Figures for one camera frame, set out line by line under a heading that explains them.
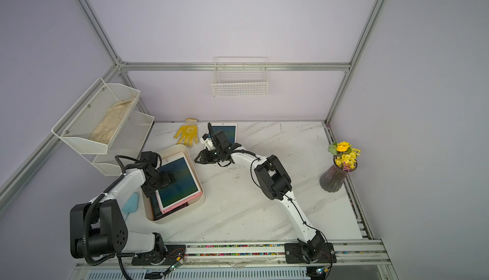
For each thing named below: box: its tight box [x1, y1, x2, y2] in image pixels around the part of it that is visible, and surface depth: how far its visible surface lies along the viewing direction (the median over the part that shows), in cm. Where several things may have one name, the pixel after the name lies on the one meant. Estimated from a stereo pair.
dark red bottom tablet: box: [149, 194, 190, 221], surface depth 85 cm
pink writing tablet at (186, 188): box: [155, 152, 203, 215], surface depth 92 cm
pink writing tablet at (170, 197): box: [154, 187, 202, 215], surface depth 88 cm
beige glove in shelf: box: [89, 96, 137, 145], surface depth 81 cm
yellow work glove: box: [173, 118, 200, 148], surface depth 117 cm
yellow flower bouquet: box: [327, 141, 362, 172], surface depth 77 cm
